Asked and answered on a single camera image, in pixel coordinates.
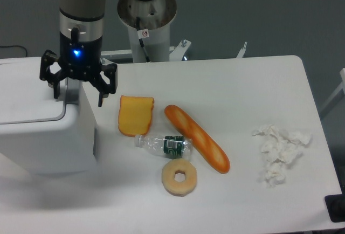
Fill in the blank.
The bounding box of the beige donut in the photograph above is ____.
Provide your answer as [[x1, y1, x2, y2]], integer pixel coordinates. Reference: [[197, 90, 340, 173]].
[[161, 159, 197, 196]]

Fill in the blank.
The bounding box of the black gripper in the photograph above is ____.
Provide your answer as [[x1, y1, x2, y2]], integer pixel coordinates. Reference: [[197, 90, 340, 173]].
[[39, 33, 118, 107]]

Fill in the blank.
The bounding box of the clear plastic bottle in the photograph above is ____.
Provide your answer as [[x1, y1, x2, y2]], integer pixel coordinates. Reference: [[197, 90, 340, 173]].
[[134, 135, 193, 160]]

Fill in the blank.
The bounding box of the orange toast slice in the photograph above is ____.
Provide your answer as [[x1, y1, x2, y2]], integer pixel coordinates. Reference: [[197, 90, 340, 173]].
[[118, 95, 154, 137]]

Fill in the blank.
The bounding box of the orange baguette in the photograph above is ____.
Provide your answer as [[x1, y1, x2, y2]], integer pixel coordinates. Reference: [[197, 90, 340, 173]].
[[164, 105, 230, 174]]

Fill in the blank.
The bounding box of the white furniture leg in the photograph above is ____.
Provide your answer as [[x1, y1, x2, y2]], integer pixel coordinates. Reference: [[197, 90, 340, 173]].
[[319, 68, 344, 120]]

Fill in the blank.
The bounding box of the white trash can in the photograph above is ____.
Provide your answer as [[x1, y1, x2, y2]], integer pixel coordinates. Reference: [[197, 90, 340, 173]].
[[1, 57, 96, 174]]

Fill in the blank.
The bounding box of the black floor cable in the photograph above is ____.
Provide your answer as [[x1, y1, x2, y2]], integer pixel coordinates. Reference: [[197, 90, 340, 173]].
[[0, 45, 28, 57]]

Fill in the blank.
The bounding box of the crumpled white tissue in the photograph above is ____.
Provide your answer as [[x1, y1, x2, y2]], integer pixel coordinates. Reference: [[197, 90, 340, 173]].
[[252, 124, 312, 188]]

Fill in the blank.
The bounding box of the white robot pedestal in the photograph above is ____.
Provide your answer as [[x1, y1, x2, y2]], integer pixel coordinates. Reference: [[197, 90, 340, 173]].
[[118, 0, 177, 63]]

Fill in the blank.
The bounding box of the black device at edge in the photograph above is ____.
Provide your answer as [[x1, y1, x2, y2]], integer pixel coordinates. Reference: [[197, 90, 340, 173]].
[[325, 194, 344, 223]]

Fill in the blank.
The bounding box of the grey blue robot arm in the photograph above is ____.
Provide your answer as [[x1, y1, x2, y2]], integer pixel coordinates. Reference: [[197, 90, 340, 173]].
[[39, 0, 166, 106]]

